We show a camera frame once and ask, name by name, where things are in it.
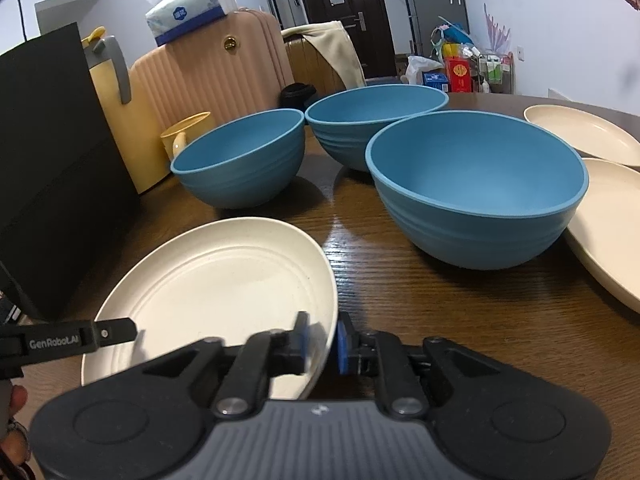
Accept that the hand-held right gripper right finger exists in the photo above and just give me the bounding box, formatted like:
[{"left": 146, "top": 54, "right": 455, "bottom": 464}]
[{"left": 336, "top": 312, "right": 501, "bottom": 419}]

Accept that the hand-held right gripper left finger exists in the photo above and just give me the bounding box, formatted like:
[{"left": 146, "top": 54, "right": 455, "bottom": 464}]
[{"left": 142, "top": 311, "right": 311, "bottom": 419}]

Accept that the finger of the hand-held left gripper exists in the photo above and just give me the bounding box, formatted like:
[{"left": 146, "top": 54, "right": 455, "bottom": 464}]
[{"left": 0, "top": 317, "right": 139, "bottom": 380}]

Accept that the cream round plate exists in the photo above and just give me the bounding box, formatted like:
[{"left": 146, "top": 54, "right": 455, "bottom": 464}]
[
  {"left": 523, "top": 104, "right": 640, "bottom": 168},
  {"left": 81, "top": 217, "right": 340, "bottom": 401},
  {"left": 565, "top": 158, "right": 640, "bottom": 316}
]

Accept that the blue ribbed bowl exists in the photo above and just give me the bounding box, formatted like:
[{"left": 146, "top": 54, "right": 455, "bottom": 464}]
[
  {"left": 366, "top": 111, "right": 589, "bottom": 271},
  {"left": 171, "top": 108, "right": 306, "bottom": 210},
  {"left": 305, "top": 86, "right": 450, "bottom": 173}
]

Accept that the person's left hand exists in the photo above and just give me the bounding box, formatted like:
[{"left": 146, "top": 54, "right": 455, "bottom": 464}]
[{"left": 0, "top": 382, "right": 32, "bottom": 467}]

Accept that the black paper bag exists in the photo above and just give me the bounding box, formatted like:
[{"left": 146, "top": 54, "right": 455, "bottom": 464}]
[{"left": 0, "top": 0, "right": 141, "bottom": 322}]

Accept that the yellow mug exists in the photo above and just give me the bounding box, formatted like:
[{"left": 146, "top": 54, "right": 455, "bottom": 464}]
[{"left": 160, "top": 112, "right": 213, "bottom": 162}]

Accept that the brown wooden chair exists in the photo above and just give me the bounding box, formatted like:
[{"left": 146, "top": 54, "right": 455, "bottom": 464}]
[{"left": 281, "top": 26, "right": 351, "bottom": 96}]

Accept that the pink ribbed suitcase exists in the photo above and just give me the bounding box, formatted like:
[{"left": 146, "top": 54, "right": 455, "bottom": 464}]
[{"left": 129, "top": 7, "right": 296, "bottom": 133}]

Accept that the white plastic bag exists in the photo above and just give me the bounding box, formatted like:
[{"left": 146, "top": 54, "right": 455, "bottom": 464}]
[{"left": 405, "top": 56, "right": 445, "bottom": 86}]

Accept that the red carton box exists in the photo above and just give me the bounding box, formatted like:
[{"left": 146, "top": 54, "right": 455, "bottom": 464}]
[{"left": 444, "top": 57, "right": 474, "bottom": 94}]

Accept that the dark brown door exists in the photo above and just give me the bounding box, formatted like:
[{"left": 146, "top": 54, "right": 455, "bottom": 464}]
[{"left": 294, "top": 0, "right": 398, "bottom": 80}]

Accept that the blue fabric bundle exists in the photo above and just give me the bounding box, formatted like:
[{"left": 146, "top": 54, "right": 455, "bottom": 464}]
[{"left": 430, "top": 15, "right": 476, "bottom": 58}]

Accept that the blue white tissue pack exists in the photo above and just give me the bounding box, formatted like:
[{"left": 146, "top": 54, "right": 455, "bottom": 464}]
[{"left": 145, "top": 0, "right": 239, "bottom": 47}]

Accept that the grey refrigerator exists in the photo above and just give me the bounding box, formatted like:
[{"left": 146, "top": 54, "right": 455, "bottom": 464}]
[{"left": 397, "top": 0, "right": 471, "bottom": 58}]

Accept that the yellow kettle with grey handle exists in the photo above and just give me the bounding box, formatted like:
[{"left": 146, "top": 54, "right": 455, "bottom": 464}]
[{"left": 82, "top": 26, "right": 176, "bottom": 195}]

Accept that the wire shelf rack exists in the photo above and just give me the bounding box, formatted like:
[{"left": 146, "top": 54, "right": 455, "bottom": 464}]
[{"left": 472, "top": 50, "right": 516, "bottom": 95}]

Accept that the purple wall decal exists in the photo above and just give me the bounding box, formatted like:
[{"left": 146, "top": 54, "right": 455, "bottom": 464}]
[{"left": 482, "top": 3, "right": 513, "bottom": 54}]

